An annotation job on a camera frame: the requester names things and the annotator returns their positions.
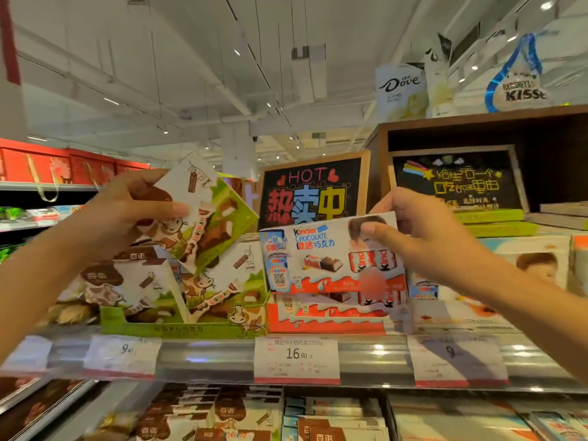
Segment white hanging chocolate sign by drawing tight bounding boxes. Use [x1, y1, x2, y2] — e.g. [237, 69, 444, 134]
[375, 63, 429, 123]

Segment white red price tag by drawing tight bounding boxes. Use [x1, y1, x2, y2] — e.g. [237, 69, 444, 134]
[407, 334, 510, 388]
[254, 336, 341, 386]
[0, 335, 53, 375]
[83, 334, 162, 381]

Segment large red gift box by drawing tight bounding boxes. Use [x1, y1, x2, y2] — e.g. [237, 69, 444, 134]
[0, 138, 73, 185]

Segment beige ribbon handle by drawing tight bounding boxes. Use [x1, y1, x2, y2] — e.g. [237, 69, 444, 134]
[25, 153, 59, 203]

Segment green white cow chocolate box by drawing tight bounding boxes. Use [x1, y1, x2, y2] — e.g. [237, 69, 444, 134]
[181, 241, 270, 324]
[135, 152, 260, 276]

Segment person's right forearm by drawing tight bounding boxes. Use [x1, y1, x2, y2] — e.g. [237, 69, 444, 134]
[457, 250, 588, 386]

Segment person's left hand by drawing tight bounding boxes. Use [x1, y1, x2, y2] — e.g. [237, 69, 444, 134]
[79, 169, 190, 269]

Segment brown wooden display cabinet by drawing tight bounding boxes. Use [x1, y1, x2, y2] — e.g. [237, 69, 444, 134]
[365, 104, 588, 217]

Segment white red chocolate bar box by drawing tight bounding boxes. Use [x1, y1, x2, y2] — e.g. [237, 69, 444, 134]
[258, 212, 409, 295]

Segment drop shaped blue ribbon sign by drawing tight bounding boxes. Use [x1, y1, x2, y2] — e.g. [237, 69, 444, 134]
[484, 33, 552, 113]

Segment flat white orange box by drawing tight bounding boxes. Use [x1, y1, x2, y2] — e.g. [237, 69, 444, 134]
[411, 296, 516, 334]

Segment small blue white box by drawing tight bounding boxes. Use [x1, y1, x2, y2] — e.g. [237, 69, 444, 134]
[406, 271, 440, 301]

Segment stack of brown white boxes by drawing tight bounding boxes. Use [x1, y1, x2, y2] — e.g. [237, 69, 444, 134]
[135, 385, 284, 441]

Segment gold wrapped chocolates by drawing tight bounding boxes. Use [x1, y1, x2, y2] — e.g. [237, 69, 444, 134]
[40, 289, 98, 327]

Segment grey metal shelf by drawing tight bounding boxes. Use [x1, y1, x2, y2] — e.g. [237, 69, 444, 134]
[0, 181, 100, 193]

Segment red white display tray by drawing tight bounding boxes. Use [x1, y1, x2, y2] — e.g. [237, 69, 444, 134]
[266, 291, 414, 337]

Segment row of packaged snacks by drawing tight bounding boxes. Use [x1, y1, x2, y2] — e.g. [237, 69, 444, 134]
[0, 205, 84, 233]

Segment small red gift box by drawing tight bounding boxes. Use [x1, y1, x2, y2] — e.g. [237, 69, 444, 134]
[115, 160, 150, 176]

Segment wood framed rainbow chalkboard sign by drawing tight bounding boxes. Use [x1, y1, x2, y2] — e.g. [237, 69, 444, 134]
[388, 144, 531, 214]

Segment brown white cow chocolate box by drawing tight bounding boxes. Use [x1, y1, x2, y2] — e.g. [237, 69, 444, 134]
[80, 247, 189, 324]

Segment person's left forearm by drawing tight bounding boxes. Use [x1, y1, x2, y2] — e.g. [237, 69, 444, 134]
[0, 207, 99, 363]

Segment green cardboard display tray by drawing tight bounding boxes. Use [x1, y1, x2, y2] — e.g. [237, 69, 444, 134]
[100, 294, 268, 340]

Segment white box with child's face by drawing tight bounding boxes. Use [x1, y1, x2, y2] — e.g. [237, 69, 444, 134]
[478, 235, 572, 291]

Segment stack of pale flat boxes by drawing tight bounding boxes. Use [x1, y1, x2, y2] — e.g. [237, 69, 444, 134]
[388, 394, 588, 441]

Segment silver shelf edge rail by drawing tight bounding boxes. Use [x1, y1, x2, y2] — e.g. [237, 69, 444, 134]
[0, 331, 588, 394]

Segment stack of blue white boxes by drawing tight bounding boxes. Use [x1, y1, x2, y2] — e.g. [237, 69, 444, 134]
[282, 397, 391, 441]

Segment flat grey box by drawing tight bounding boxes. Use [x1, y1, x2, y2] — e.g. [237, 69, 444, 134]
[540, 202, 588, 217]
[524, 212, 588, 231]

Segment white yellow hanging sign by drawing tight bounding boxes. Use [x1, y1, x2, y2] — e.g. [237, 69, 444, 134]
[424, 34, 455, 119]

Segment person's right hand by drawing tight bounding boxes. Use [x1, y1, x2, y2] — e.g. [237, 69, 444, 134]
[360, 187, 482, 292]

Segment flat green box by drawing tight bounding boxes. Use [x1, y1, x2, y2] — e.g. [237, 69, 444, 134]
[452, 209, 525, 224]
[464, 221, 539, 238]

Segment row of dark brown boxes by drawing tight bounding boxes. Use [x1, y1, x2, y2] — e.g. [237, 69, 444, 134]
[0, 376, 88, 441]

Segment white square pillar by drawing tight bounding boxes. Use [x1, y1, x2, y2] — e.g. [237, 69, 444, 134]
[220, 121, 259, 180]

